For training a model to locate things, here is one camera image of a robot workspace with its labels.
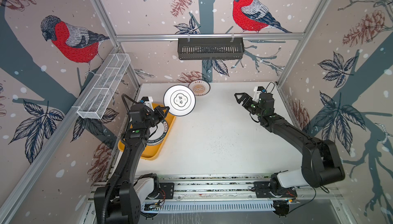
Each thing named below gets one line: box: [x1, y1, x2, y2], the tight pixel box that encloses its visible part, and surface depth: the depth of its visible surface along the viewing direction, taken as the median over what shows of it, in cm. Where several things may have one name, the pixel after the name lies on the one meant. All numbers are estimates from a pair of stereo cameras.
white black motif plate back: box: [163, 84, 196, 117], surface depth 85 cm
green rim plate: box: [146, 119, 169, 146], surface depth 87 cm
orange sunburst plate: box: [188, 79, 211, 97], surface depth 123 cm
